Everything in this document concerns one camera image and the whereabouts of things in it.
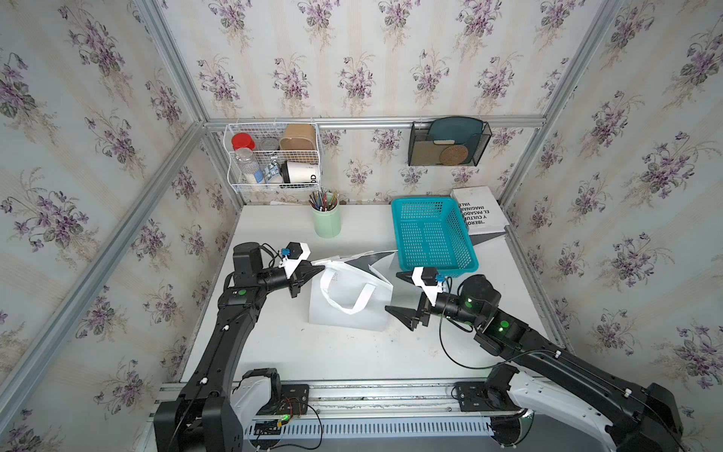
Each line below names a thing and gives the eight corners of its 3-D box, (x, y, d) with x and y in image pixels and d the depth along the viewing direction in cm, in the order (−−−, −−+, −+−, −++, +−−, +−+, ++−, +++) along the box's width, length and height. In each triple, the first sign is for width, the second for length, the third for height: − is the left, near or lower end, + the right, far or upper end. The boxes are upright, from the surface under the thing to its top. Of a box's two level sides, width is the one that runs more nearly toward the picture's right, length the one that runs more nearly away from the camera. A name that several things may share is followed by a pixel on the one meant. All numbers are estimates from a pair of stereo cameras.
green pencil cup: (313, 238, 111) (307, 210, 98) (316, 217, 118) (310, 188, 105) (340, 238, 111) (337, 210, 98) (341, 217, 118) (339, 188, 105)
